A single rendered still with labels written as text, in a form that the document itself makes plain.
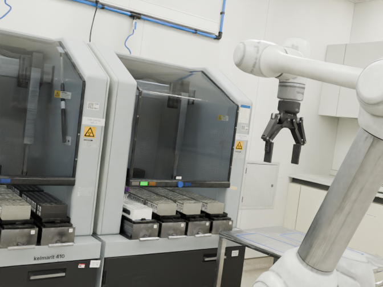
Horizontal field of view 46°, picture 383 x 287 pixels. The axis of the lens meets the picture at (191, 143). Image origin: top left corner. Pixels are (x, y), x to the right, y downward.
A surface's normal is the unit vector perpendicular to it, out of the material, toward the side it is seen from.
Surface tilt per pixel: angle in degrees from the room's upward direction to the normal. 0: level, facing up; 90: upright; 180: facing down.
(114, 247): 90
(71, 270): 90
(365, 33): 90
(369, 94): 80
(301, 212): 90
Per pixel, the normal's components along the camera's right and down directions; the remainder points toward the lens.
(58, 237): 0.58, 0.11
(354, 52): -0.80, -0.07
